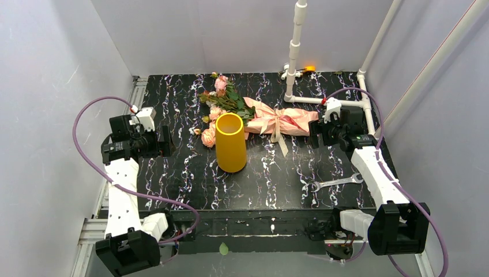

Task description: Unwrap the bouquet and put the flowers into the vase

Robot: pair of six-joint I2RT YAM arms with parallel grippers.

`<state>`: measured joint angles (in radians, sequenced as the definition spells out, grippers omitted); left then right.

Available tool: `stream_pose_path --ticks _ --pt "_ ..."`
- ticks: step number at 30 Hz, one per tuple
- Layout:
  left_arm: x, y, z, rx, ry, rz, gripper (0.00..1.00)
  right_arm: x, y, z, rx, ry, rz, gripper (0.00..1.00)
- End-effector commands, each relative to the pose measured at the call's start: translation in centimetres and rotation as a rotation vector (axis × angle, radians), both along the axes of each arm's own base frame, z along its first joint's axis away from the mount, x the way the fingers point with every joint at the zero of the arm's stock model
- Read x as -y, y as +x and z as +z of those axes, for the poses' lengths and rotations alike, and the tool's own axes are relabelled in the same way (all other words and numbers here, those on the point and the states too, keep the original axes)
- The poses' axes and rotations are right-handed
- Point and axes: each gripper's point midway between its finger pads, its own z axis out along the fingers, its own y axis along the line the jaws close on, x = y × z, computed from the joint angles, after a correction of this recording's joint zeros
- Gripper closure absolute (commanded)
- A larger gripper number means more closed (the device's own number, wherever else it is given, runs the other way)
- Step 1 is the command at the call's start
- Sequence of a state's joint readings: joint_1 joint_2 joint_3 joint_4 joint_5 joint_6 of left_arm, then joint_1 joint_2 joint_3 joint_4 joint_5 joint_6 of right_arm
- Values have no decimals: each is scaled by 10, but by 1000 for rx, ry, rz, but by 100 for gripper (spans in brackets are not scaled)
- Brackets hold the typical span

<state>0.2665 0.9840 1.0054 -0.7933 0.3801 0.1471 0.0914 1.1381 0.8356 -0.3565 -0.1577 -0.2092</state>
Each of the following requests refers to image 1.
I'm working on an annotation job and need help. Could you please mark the pink wrapping paper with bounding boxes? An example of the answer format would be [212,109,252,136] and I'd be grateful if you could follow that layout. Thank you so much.
[244,97,318,136]

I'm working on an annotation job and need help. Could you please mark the cream ribbon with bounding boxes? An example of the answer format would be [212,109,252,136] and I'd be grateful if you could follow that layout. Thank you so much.
[260,109,289,157]

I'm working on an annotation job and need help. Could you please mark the yellow cylindrical vase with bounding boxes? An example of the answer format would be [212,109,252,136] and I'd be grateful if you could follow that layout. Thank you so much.
[216,113,247,173]

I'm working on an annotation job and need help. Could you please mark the pink rose bouquet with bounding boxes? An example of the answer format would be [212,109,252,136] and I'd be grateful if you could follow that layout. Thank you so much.
[194,72,255,148]

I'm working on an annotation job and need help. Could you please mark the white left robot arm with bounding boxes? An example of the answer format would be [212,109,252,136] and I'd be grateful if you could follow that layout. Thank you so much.
[95,110,174,276]

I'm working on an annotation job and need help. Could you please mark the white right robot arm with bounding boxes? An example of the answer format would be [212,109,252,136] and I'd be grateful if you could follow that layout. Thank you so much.
[309,107,430,256]

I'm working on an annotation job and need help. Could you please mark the orange round object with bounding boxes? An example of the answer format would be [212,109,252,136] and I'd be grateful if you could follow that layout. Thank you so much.
[302,66,315,73]

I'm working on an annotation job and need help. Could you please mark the silver open-end wrench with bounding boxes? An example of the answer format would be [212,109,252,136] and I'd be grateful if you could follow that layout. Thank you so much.
[310,173,364,193]

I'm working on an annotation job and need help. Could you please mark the green fallen leaf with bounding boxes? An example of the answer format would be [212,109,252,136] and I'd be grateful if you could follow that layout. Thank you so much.
[219,242,229,256]

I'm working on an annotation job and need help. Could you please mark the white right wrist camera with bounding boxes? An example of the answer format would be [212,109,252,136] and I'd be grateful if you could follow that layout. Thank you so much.
[322,98,342,123]

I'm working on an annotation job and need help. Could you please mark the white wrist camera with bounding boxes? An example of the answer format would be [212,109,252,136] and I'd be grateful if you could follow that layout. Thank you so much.
[322,98,342,123]
[129,107,156,133]

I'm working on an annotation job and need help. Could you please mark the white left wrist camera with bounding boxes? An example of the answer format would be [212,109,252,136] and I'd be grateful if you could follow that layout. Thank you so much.
[129,107,156,133]

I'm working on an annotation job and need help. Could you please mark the white PVC pipe frame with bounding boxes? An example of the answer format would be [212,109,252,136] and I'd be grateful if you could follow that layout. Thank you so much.
[296,1,488,141]

